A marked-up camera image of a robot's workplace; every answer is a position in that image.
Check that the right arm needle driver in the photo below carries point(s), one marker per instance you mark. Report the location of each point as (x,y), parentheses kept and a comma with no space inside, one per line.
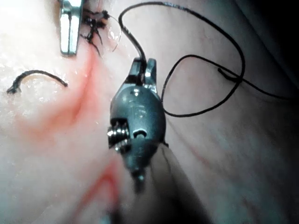
(140,109)

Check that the right arm needle driver jaw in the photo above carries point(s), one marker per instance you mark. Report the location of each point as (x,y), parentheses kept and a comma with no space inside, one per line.
(135,70)
(150,72)

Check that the left arm needle driver jaw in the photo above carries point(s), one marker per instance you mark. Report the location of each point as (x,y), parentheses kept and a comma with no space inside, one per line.
(65,32)
(76,28)

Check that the dark right arm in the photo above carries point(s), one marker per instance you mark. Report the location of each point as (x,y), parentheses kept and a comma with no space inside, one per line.
(168,198)

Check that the black stitching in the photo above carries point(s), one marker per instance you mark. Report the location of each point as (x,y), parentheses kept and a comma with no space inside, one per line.
(94,25)

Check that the cut-off black thread piece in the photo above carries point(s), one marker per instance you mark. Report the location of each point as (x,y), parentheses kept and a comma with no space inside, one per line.
(35,72)

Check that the tissue pad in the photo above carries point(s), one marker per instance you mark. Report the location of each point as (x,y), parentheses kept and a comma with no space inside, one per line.
(46,151)

